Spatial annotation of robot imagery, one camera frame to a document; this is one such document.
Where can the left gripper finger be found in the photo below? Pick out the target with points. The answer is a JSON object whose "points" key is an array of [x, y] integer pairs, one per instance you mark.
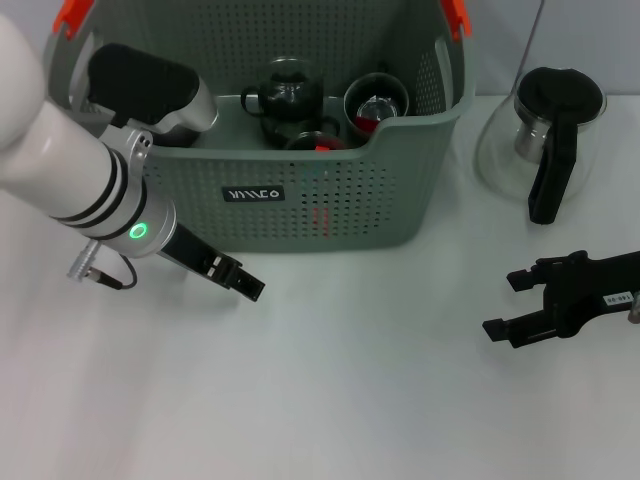
{"points": [[245, 285]]}

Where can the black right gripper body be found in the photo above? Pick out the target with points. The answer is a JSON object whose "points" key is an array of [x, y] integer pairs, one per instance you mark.
{"points": [[590, 290]]}

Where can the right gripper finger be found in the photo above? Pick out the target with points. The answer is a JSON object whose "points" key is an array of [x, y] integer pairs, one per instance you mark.
{"points": [[522, 280], [505, 332]]}

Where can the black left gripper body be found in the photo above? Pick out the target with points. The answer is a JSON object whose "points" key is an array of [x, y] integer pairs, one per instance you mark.
{"points": [[192, 252]]}

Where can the small red cube brick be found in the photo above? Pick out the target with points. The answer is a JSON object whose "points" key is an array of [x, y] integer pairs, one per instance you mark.
{"points": [[322, 146]]}

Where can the dark red toy brick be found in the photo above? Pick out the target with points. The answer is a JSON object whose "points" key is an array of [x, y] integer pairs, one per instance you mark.
{"points": [[367, 124]]}

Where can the grey perforated storage bin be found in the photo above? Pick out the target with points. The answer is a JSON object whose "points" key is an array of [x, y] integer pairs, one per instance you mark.
{"points": [[350, 200]]}

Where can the glass teapot black lid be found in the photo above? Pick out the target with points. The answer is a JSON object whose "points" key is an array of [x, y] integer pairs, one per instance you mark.
{"points": [[550, 175]]}

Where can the black clay teapot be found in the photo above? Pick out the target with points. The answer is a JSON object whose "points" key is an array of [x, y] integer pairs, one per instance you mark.
{"points": [[175, 140]]}

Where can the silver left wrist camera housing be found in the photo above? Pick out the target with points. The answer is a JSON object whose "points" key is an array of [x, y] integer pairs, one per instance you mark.
{"points": [[145, 90]]}

